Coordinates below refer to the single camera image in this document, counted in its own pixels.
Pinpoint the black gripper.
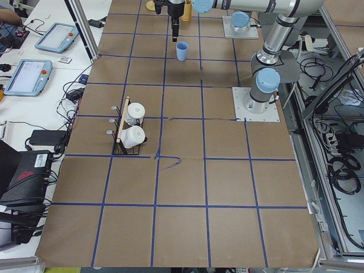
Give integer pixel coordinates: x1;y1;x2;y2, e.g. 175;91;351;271
154;0;167;14
167;0;183;43

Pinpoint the light blue plastic cup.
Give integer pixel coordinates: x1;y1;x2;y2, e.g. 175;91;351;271
176;41;189;61

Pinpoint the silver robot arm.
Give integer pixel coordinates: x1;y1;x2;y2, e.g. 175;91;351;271
192;1;324;106
154;1;250;32

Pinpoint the bamboo chopstick holder cup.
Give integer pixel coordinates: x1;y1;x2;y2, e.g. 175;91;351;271
181;0;192;22

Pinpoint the white mug inner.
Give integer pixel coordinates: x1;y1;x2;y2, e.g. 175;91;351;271
125;102;146;126

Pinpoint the white mug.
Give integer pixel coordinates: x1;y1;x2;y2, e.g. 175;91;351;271
121;126;146;148
125;102;146;126

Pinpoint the wooden rack dowel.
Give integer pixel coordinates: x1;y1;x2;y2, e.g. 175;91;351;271
116;96;130;143

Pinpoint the white mug outer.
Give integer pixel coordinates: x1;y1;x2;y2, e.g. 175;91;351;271
121;126;146;148

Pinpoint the upper teach pendant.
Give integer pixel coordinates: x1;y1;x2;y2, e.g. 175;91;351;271
35;23;79;53

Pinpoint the teach pendant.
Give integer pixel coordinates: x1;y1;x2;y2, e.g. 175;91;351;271
4;59;53;97
35;23;79;53

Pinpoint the grey office chair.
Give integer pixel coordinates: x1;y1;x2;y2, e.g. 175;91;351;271
274;34;315;84

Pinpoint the lower teach pendant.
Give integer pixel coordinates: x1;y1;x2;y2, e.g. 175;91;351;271
4;59;53;97

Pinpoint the black power brick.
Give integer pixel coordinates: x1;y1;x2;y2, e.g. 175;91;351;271
29;130;67;146

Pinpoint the black laptop computer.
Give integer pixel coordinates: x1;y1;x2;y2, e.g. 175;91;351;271
1;141;53;207

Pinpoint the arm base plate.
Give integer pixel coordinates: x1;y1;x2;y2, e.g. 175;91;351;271
232;87;280;122
222;16;259;39

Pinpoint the aluminium frame post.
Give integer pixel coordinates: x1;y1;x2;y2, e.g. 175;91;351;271
64;0;99;61

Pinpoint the black wire cup rack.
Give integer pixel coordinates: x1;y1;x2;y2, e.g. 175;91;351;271
106;102;147;155

